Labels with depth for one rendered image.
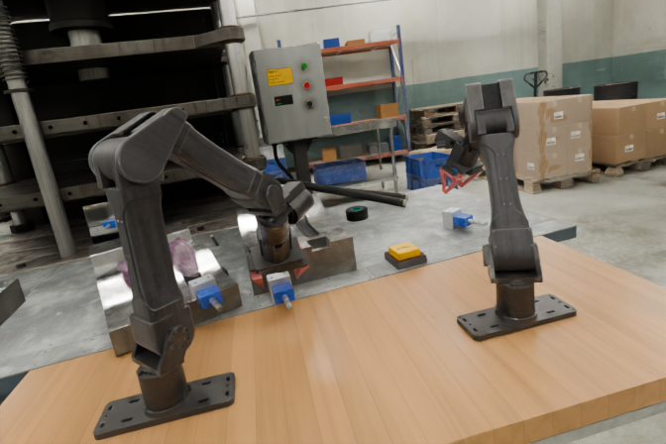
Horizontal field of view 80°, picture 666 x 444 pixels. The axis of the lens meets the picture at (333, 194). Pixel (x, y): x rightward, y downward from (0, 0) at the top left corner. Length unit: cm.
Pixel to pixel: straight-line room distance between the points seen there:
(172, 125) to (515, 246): 58
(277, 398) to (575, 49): 909
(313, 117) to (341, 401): 137
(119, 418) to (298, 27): 727
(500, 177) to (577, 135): 404
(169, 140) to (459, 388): 54
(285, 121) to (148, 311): 129
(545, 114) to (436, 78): 382
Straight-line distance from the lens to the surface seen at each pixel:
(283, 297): 88
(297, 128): 181
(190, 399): 72
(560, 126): 468
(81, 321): 115
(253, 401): 69
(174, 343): 66
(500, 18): 869
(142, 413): 74
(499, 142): 84
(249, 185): 71
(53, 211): 179
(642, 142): 553
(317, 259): 99
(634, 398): 73
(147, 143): 59
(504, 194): 79
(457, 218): 123
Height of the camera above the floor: 122
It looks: 13 degrees down
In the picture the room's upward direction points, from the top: 8 degrees counter-clockwise
